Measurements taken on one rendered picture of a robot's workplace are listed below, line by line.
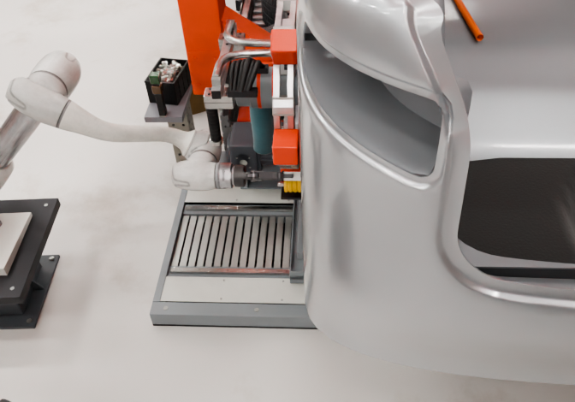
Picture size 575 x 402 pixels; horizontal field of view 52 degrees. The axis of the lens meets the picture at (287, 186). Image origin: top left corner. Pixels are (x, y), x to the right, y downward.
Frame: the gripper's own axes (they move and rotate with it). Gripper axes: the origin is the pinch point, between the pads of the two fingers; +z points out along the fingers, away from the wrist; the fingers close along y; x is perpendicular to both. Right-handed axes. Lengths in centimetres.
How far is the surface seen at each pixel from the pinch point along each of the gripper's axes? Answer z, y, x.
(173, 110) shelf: -56, -57, 31
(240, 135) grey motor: -26, -52, 20
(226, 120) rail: -36, -76, 29
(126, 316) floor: -68, -35, -55
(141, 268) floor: -68, -52, -38
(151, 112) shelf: -66, -57, 30
